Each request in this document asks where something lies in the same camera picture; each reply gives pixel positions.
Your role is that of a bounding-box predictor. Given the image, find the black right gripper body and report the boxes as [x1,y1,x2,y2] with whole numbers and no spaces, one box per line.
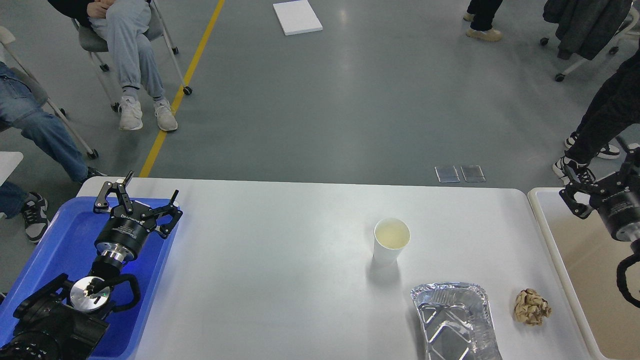
[590,187,640,242]

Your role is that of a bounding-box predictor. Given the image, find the white folding chair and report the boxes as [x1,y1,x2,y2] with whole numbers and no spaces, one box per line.
[0,26,99,159]

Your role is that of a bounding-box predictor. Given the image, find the beige plastic bin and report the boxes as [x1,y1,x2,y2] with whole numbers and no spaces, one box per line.
[527,187,640,360]

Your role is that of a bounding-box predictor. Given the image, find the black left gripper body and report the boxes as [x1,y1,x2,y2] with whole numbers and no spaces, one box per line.
[94,201,162,262]

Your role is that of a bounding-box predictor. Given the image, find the seated person blue jeans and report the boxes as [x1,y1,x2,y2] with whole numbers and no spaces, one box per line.
[0,63,105,244]

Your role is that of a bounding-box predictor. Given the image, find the left floor metal plate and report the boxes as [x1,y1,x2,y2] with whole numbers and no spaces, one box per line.
[434,165,460,183]

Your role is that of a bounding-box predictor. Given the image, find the floor metal plate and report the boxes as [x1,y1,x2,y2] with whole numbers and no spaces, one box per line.
[461,165,487,183]
[434,165,460,183]

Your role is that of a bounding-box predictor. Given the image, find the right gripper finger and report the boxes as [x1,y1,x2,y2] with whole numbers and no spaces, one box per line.
[559,172,626,219]

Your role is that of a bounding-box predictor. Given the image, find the white flat box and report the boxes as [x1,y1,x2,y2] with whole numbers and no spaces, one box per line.
[272,0,323,36]

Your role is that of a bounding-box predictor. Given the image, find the white side table corner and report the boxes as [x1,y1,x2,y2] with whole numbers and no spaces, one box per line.
[0,151,24,185]

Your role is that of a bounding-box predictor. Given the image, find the blue plastic tray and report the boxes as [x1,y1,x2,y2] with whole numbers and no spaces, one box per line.
[0,196,175,360]

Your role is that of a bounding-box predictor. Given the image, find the crumpled brown paper ball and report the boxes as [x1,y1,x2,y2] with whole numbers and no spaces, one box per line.
[513,288,553,326]

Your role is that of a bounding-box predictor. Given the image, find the seated person light jeans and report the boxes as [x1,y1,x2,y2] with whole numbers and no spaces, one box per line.
[47,0,179,132]

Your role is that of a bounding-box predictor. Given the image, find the white paper cup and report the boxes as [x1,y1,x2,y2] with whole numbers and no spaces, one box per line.
[373,218,411,265]

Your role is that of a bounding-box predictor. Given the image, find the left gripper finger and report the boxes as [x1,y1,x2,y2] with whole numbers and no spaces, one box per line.
[93,170,135,214]
[146,189,183,239]

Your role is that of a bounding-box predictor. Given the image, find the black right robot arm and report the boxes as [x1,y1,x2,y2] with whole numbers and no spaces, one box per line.
[558,173,640,307]

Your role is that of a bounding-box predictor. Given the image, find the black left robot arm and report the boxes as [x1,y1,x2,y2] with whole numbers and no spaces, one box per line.
[1,173,183,360]

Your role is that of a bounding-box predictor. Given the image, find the person in black trousers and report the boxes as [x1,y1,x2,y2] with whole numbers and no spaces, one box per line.
[462,0,503,43]

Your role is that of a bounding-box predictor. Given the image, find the right floor metal plate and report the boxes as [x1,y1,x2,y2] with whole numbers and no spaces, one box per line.
[461,165,487,183]

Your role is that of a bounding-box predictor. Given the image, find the person black pants sneakers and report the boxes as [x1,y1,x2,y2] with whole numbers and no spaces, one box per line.
[551,51,640,185]

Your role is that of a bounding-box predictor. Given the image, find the chair with dark jacket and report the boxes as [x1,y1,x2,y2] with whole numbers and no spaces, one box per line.
[539,0,639,82]

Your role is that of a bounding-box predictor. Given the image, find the aluminium foil tray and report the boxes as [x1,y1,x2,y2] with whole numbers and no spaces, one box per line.
[410,282,503,360]

